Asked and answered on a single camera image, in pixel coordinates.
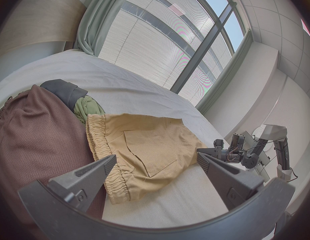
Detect bed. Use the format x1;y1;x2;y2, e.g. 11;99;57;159
0;0;245;229

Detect tan shorts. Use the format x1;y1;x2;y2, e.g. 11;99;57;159
85;113;208;205

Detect black garment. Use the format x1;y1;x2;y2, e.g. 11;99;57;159
40;79;88;112

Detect brown shorts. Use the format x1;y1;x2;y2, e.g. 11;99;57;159
0;84;107;228

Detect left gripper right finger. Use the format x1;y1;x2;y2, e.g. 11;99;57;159
196;152;264;211

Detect round white mirror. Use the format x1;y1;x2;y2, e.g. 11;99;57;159
253;125;277;151

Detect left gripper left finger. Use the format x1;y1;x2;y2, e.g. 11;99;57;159
48;154;117;212

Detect square ceiling light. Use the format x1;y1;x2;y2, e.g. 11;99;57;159
301;19;310;38

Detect grey-green curtain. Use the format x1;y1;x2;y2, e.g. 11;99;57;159
75;0;135;57

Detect green garment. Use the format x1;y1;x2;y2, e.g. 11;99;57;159
74;96;105;124

